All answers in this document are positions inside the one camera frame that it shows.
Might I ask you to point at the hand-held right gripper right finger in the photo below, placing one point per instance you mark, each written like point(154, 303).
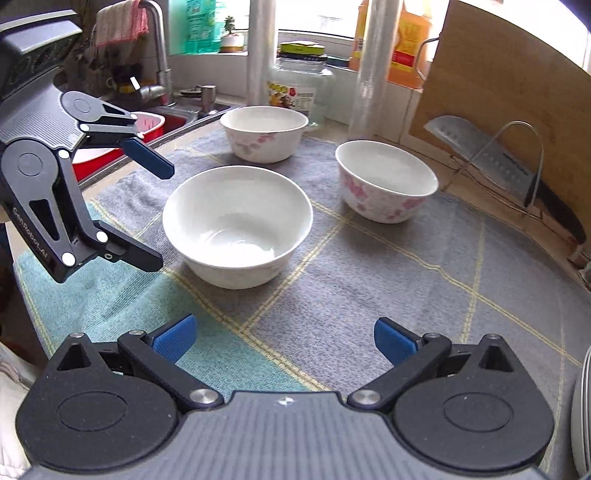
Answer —
point(392, 341)

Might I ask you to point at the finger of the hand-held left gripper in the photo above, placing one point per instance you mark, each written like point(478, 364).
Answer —
point(147, 157)
point(134, 251)

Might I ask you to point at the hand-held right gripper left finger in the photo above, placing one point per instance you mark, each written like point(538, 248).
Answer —
point(178, 339)

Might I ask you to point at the plain white bowl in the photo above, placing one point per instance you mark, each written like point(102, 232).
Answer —
point(238, 221)

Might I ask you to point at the small floral bowl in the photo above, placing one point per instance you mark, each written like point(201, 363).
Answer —
point(263, 134)

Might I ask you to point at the large floral bowl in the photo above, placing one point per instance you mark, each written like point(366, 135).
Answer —
point(385, 184)

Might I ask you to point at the white plate with fruit print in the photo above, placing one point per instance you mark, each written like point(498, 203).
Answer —
point(580, 424)

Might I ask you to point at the red plastic basin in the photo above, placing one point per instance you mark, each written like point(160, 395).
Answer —
point(152, 122)

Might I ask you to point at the steel sink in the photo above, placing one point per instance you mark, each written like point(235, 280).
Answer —
point(184, 113)

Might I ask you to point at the grey checked towel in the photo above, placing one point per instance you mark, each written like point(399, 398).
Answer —
point(369, 277)

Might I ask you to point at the metal sink knob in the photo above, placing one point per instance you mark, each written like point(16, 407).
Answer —
point(207, 98)

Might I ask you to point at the metal faucet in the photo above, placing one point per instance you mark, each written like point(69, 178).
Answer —
point(159, 46)

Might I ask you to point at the pink dish cloth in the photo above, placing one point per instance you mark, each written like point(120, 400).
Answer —
point(120, 23)

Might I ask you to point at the green detergent bottle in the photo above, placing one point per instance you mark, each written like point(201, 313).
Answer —
point(199, 23)

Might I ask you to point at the small potted plant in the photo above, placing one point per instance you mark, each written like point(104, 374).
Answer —
point(232, 39)

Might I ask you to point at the plastic wrap roll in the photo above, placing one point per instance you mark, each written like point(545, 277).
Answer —
point(374, 83)
point(261, 46)

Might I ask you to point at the glass jar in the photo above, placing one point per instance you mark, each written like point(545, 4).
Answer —
point(304, 87)

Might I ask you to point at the white clothing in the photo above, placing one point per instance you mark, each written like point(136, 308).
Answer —
point(16, 406)

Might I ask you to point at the orange oil jug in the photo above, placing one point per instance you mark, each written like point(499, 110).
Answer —
point(406, 46)

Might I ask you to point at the bamboo cutting board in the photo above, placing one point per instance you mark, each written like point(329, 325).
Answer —
point(508, 69)

